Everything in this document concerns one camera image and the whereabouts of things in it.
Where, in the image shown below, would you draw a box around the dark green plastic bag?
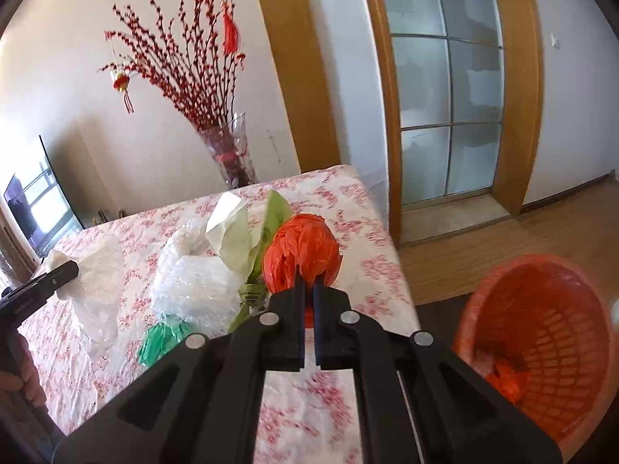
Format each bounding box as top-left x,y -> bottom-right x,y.
137,315 -> 194,368

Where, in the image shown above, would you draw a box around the bubble wrap sheet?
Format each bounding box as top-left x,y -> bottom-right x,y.
149,219 -> 241,337

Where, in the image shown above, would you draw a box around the light green paw bag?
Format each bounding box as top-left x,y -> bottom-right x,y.
227,189 -> 293,332

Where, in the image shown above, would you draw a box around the white paper sheet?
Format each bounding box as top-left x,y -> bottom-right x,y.
206,192 -> 252,279

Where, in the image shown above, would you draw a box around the small orange plastic bag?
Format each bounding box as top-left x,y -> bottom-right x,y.
263,214 -> 343,293

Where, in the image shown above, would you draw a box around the clear white plastic bag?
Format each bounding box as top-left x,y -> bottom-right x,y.
44,235 -> 124,362

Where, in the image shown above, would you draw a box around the large orange plastic bag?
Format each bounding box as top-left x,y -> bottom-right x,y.
473,352 -> 530,405

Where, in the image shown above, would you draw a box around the orange mesh trash basket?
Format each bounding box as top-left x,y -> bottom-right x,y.
453,254 -> 616,460

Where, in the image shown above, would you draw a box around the operator left hand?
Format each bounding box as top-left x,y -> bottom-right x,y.
0,334 -> 46,408

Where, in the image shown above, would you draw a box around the black television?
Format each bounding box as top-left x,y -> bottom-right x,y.
1,135 -> 84,259

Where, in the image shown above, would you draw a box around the glass vase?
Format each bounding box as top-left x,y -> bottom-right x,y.
197,113 -> 258,189

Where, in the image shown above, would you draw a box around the red berry branches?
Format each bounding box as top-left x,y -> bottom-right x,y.
101,0 -> 246,130

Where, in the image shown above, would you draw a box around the frosted glass sliding door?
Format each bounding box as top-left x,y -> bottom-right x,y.
384,0 -> 504,206

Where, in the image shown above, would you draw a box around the wooden pillar trim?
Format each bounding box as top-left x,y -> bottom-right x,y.
259,0 -> 341,172

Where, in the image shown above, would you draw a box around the wooden door frame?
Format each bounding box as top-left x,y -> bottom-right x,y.
366,0 -> 544,245

